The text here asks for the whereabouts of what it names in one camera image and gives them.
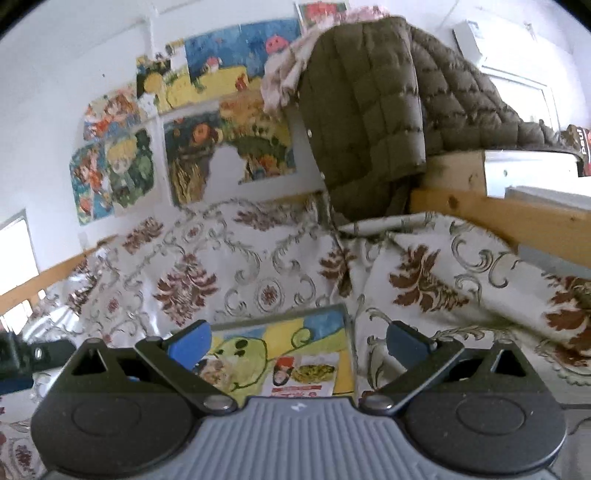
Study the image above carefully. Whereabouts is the dark red snack bag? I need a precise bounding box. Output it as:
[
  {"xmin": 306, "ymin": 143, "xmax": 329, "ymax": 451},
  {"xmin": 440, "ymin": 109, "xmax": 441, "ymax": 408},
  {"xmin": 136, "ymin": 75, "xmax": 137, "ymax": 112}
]
[{"xmin": 566, "ymin": 124, "xmax": 591, "ymax": 177}]

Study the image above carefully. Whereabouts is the wooden bunk frame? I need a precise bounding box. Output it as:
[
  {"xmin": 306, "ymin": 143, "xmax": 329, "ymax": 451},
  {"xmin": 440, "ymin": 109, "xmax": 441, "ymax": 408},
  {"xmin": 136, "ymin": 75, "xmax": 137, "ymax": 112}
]
[{"xmin": 410, "ymin": 150, "xmax": 591, "ymax": 261}]

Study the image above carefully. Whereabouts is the orange-haired cartoon figure poster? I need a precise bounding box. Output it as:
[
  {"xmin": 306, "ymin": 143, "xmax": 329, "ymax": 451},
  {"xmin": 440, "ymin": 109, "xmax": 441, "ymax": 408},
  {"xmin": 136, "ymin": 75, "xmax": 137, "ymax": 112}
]
[{"xmin": 68, "ymin": 142, "xmax": 115, "ymax": 227}]

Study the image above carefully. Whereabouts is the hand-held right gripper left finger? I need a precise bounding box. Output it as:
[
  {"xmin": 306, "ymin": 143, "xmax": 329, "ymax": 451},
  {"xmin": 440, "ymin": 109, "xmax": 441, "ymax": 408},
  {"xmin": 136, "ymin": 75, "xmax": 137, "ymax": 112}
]
[{"xmin": 65, "ymin": 320, "xmax": 238, "ymax": 414}]

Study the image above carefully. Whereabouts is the grey tray with cartoon liner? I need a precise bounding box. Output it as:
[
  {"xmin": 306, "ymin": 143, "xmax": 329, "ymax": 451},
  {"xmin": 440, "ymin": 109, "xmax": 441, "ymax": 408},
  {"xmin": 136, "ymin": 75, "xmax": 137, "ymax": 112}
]
[{"xmin": 198, "ymin": 304, "xmax": 357, "ymax": 400}]

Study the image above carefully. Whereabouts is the pink floral cloth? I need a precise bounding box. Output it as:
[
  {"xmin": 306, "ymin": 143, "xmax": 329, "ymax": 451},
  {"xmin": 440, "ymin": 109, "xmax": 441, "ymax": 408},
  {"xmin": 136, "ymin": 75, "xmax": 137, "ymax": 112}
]
[{"xmin": 260, "ymin": 4, "xmax": 391, "ymax": 116}]

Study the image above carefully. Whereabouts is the blond cartoon figure poster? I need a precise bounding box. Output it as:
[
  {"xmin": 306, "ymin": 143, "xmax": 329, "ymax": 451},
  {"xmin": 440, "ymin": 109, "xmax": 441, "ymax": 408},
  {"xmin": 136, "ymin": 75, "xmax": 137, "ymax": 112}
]
[{"xmin": 105, "ymin": 128, "xmax": 156, "ymax": 209}]

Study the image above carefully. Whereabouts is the white air conditioner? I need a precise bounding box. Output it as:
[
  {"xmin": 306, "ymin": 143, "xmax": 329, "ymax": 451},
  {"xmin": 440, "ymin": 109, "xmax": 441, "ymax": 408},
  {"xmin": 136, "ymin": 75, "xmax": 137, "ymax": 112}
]
[{"xmin": 451, "ymin": 18, "xmax": 506, "ymax": 66}]

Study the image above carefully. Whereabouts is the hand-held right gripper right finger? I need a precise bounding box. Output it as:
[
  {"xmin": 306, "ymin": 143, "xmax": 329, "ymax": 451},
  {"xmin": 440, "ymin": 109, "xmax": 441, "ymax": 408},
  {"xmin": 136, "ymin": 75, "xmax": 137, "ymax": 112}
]
[{"xmin": 358, "ymin": 322, "xmax": 536, "ymax": 414}]

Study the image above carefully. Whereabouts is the red mushroom wall poster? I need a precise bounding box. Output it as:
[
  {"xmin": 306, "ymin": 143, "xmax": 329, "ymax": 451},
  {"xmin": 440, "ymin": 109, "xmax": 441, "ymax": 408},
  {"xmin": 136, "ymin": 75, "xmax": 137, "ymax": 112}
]
[{"xmin": 295, "ymin": 0, "xmax": 350, "ymax": 34}]

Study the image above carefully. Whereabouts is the small orange-haired figure poster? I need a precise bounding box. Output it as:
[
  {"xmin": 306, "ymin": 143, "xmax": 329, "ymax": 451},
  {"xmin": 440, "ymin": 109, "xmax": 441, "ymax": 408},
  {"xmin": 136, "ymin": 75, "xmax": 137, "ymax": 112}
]
[{"xmin": 82, "ymin": 88, "xmax": 142, "ymax": 143}]

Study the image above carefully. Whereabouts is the window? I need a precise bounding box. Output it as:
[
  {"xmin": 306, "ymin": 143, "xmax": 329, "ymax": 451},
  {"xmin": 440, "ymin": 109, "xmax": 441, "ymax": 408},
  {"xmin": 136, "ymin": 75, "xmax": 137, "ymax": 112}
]
[{"xmin": 0, "ymin": 209, "xmax": 41, "ymax": 335}]

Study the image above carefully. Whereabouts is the white metal panel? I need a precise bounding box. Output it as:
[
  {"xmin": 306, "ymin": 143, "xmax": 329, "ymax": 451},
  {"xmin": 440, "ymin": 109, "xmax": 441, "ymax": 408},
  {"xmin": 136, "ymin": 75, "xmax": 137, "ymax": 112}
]
[{"xmin": 482, "ymin": 150, "xmax": 591, "ymax": 208}]

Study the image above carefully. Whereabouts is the floral printed blanket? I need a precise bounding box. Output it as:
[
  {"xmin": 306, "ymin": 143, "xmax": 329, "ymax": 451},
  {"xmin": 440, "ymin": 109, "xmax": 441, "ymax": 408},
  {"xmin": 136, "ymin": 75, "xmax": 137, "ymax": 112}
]
[{"xmin": 0, "ymin": 187, "xmax": 591, "ymax": 480}]

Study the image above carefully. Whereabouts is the olive quilted puffer jacket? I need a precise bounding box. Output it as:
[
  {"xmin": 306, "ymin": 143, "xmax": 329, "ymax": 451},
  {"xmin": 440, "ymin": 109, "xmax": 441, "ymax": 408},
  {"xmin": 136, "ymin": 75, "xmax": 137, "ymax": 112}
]
[{"xmin": 295, "ymin": 16, "xmax": 561, "ymax": 221}]

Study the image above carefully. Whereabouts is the blue and yellow landscape poster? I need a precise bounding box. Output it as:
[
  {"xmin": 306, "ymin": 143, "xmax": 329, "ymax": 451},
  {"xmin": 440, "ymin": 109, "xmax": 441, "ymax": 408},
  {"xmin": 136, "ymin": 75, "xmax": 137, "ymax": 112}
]
[{"xmin": 135, "ymin": 17, "xmax": 302, "ymax": 116}]

